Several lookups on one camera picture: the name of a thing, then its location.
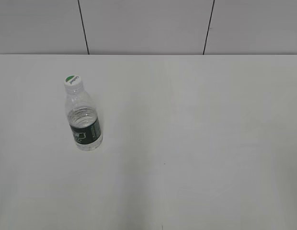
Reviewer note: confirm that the clear water bottle green label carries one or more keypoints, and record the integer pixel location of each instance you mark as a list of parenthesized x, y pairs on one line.
[(83, 120)]

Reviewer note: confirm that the white green bottle cap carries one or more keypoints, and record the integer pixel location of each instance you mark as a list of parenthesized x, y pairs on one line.
[(73, 83)]

